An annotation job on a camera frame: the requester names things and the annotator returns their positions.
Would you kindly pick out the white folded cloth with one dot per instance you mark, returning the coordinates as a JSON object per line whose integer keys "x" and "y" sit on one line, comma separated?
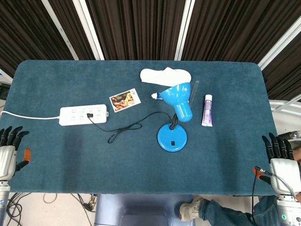
{"x": 164, "y": 76}

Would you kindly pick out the white power strip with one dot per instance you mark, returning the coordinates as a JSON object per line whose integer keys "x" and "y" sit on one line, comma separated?
{"x": 83, "y": 114}

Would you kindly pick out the person's sneaker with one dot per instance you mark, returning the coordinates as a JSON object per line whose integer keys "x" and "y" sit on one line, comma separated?
{"x": 190, "y": 209}

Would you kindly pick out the picture card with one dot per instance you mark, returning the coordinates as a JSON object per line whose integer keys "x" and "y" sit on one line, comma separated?
{"x": 124, "y": 100}

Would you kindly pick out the purple toothpaste tube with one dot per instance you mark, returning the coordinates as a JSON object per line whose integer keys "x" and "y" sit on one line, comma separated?
{"x": 207, "y": 110}

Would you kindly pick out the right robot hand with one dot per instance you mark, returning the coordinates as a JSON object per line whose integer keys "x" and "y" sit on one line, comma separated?
{"x": 283, "y": 170}

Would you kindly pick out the person's jeans leg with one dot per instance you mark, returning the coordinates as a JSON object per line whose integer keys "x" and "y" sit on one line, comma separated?
{"x": 235, "y": 212}

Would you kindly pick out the clear plastic ruler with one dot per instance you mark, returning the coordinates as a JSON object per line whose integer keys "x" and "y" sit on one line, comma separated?
{"x": 194, "y": 93}

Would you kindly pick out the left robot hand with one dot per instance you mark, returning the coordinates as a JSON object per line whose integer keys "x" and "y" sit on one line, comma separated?
{"x": 6, "y": 158}

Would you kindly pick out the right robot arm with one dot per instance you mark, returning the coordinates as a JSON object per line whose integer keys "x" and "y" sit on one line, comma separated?
{"x": 288, "y": 209}

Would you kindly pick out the blue desk lamp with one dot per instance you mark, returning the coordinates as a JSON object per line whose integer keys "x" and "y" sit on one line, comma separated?
{"x": 176, "y": 113}

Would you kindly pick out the blue table mat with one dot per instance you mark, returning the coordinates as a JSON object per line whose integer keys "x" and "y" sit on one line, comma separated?
{"x": 117, "y": 160}

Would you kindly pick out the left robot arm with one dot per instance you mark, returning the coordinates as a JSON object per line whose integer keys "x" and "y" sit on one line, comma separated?
{"x": 3, "y": 202}

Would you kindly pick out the blue white toothpaste tube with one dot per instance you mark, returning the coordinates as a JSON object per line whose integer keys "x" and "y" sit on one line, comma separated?
{"x": 157, "y": 96}

